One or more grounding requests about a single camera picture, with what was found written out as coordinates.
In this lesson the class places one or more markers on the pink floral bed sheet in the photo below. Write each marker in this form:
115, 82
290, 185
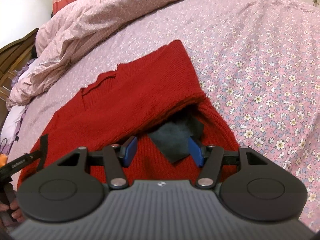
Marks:
250, 67

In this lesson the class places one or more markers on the red knit sweater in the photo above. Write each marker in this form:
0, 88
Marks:
150, 85

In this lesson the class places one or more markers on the dark grey cloth patch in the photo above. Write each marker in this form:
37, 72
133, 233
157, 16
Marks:
172, 140

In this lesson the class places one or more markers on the person's left hand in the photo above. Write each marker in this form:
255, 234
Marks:
11, 211

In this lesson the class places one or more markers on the pink crumpled duvet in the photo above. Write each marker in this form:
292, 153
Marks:
100, 25

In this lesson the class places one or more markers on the small dark dresser ornament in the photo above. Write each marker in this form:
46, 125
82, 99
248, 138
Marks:
315, 0

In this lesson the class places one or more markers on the wooden headboard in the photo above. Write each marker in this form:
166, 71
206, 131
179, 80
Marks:
12, 62

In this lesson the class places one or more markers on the purple ruffled pillow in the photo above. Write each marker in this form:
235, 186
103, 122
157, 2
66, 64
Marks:
25, 71

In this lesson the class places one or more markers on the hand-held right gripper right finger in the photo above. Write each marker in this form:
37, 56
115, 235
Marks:
195, 152

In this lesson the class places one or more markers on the lilac pillow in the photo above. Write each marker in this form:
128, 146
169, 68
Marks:
12, 122

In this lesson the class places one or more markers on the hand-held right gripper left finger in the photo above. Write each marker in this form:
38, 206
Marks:
130, 152

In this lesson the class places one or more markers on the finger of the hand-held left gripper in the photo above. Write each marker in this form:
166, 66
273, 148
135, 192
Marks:
20, 164

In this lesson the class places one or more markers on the orange and white plush toy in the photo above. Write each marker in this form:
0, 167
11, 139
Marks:
2, 160

